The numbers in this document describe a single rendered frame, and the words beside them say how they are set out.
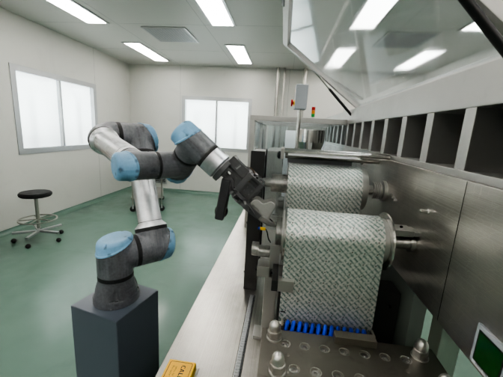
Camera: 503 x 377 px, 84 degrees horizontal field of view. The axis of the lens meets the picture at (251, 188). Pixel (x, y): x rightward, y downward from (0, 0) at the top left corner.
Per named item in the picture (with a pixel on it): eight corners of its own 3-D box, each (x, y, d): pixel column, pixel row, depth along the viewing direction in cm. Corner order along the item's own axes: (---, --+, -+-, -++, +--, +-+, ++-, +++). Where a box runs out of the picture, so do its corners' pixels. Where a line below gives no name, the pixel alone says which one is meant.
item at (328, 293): (278, 321, 74) (284, 256, 70) (370, 333, 71) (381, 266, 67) (278, 322, 73) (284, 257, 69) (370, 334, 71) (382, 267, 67)
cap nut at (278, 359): (268, 362, 59) (269, 344, 58) (286, 365, 59) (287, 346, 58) (267, 377, 55) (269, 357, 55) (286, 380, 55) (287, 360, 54)
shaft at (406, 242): (380, 245, 75) (382, 230, 74) (407, 247, 74) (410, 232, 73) (385, 252, 70) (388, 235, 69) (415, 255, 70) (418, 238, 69)
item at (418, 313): (313, 193, 292) (315, 170, 287) (316, 194, 291) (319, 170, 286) (398, 373, 74) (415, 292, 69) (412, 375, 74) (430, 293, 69)
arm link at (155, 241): (130, 267, 104) (108, 128, 109) (168, 257, 114) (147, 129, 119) (141, 268, 95) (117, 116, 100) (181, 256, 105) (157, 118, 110)
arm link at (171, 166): (147, 164, 82) (159, 141, 74) (183, 163, 89) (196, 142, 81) (155, 188, 79) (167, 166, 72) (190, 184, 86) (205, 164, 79)
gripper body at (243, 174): (266, 188, 71) (230, 155, 70) (242, 211, 73) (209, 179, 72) (267, 182, 78) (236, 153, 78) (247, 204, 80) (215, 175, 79)
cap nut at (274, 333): (266, 330, 68) (268, 314, 68) (281, 333, 68) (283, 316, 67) (266, 342, 65) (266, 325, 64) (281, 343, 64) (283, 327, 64)
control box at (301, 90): (290, 109, 124) (291, 86, 122) (305, 110, 124) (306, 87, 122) (290, 108, 117) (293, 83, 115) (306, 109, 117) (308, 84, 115)
